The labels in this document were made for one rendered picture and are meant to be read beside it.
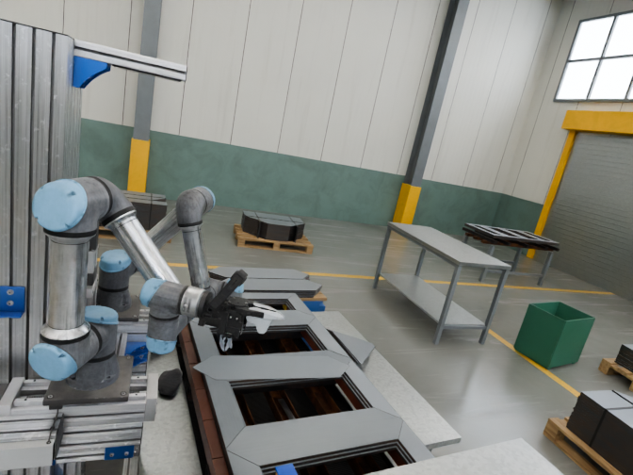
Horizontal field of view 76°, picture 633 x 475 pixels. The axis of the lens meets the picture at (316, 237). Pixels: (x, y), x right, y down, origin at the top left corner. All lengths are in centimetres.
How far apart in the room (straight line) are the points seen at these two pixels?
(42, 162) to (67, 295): 42
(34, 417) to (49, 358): 29
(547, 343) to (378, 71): 666
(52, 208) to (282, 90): 790
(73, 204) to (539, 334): 465
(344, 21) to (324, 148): 257
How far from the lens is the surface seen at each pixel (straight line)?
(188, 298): 107
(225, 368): 191
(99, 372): 145
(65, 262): 118
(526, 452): 165
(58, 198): 112
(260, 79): 874
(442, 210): 1105
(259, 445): 158
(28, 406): 155
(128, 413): 155
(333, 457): 164
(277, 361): 200
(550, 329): 501
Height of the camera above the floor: 192
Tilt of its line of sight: 14 degrees down
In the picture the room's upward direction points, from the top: 12 degrees clockwise
